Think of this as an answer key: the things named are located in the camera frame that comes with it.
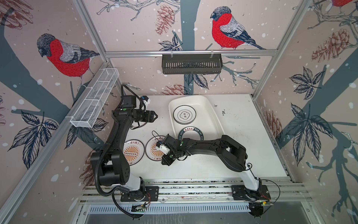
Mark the orange sunburst plate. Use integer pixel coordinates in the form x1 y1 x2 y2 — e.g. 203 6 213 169
145 135 165 161
123 140 145 166

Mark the green rim plate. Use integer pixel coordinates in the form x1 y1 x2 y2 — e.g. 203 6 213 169
178 126 204 141

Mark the white plate black emblem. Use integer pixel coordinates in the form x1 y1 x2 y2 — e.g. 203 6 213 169
173 105 197 125

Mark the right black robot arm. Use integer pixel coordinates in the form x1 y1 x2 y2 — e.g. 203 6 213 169
156 135 263 202

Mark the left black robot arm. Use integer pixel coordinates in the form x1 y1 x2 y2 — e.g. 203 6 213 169
90 108 158 201

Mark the white plastic bin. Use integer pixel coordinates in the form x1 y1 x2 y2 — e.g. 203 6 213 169
168 95 225 141

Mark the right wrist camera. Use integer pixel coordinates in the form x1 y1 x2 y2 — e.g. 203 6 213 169
156 141 170 155

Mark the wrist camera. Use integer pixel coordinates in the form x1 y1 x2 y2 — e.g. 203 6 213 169
141 96 151 107
156 141 170 155

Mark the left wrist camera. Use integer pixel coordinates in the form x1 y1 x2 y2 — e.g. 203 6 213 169
141 96 151 107

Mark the black corrugated cable conduit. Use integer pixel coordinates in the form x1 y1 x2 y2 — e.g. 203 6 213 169
93 83 146 219

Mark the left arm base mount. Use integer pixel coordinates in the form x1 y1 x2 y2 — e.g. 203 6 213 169
120 186 159 202

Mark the black wall basket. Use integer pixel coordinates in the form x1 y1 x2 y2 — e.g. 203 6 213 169
162 54 223 75

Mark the white wire mesh basket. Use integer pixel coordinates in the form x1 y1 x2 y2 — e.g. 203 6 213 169
70 68 119 128

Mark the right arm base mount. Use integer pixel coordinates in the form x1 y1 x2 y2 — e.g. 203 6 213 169
231 183 271 202

